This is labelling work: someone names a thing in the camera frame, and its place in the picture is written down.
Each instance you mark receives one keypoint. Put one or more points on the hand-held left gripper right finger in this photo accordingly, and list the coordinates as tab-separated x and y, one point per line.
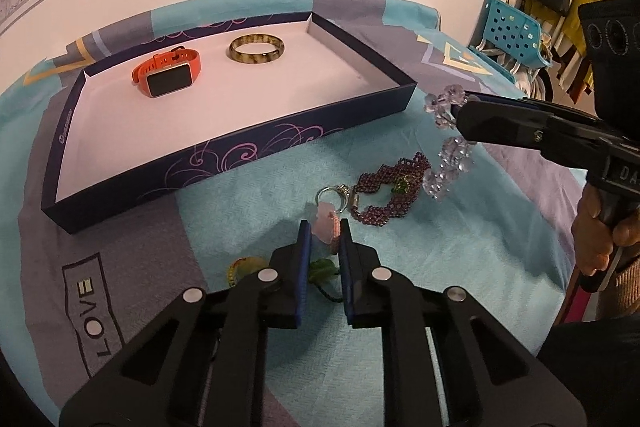
346	272

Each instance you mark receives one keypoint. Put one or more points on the yellow-green jade pendant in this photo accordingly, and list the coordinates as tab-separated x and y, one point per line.
240	267

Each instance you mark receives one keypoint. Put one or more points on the orange smartwatch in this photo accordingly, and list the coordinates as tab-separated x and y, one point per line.
167	79

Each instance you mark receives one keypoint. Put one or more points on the person's right hand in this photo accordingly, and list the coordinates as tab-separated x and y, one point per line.
590	237

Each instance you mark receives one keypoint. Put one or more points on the brown hanging cloth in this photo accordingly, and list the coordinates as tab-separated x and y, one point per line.
575	67

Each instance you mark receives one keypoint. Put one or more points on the amber bangle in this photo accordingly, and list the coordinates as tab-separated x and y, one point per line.
235	53

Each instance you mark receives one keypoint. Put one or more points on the blue plastic chair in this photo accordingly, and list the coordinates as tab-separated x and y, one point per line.
510	32

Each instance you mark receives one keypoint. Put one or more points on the dark blue box tray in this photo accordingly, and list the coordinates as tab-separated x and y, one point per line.
250	97

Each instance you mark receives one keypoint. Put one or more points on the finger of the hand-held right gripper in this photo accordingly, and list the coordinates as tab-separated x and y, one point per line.
505	124
500	97

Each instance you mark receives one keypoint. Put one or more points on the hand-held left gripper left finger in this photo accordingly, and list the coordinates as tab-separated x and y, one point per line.
304	267

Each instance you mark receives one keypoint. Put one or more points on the person's dark clothing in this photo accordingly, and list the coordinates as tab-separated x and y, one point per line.
595	372

